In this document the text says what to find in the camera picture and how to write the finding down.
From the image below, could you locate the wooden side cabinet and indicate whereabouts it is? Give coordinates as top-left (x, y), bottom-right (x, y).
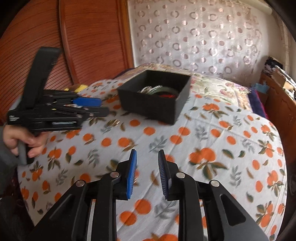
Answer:
top-left (259, 73), bottom-right (295, 164)

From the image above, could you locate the orange print bed sheet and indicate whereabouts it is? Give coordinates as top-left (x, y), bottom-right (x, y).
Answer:
top-left (18, 80), bottom-right (287, 240)

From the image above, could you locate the wooden wardrobe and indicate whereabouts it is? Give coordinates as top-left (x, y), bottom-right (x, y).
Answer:
top-left (1, 1), bottom-right (134, 123)

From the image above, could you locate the teal cloth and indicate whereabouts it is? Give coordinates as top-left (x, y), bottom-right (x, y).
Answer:
top-left (251, 83), bottom-right (269, 94)

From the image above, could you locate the yellow plush toy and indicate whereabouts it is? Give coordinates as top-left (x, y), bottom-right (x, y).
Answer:
top-left (64, 84), bottom-right (88, 93)

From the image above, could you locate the clutter pile on cabinet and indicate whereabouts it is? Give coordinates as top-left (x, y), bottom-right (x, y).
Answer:
top-left (263, 56), bottom-right (295, 100)

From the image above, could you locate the pink circle pattern curtain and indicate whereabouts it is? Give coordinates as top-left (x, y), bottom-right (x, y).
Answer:
top-left (128, 1), bottom-right (262, 81)

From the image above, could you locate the black jewelry box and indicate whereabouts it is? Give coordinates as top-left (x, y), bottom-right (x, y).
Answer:
top-left (117, 70), bottom-right (191, 125)

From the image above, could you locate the dark blue blanket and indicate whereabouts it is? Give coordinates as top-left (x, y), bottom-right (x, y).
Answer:
top-left (248, 88), bottom-right (268, 119)

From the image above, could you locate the person's left hand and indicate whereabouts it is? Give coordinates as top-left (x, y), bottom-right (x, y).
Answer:
top-left (2, 125), bottom-right (49, 158)

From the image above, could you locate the silver bangle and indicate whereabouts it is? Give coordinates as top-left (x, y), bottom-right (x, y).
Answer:
top-left (138, 85), bottom-right (163, 94)

